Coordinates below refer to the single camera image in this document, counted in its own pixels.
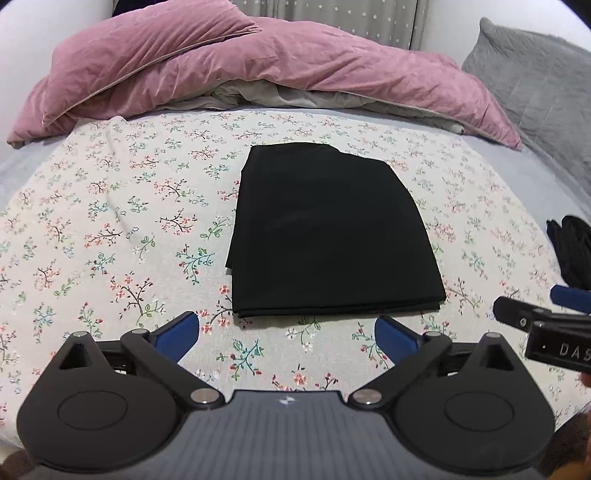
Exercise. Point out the pink duvet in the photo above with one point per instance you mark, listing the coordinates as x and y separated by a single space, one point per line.
139 61

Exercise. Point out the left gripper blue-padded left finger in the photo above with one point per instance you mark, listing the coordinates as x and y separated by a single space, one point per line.
105 405

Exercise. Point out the grey patterned curtain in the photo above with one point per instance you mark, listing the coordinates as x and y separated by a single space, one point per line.
398 23

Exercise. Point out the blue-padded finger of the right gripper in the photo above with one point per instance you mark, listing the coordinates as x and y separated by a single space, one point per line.
571 298
522 315

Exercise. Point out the black garment on bed edge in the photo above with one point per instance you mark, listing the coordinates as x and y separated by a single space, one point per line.
571 240

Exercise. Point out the grey pillow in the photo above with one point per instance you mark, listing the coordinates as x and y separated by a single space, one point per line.
543 84

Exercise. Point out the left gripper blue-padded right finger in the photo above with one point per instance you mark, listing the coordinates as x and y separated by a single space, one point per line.
456 407

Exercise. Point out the black pants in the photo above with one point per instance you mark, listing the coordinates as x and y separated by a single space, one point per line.
323 232

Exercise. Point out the floral bed sheet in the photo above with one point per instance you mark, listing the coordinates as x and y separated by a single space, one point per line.
127 223

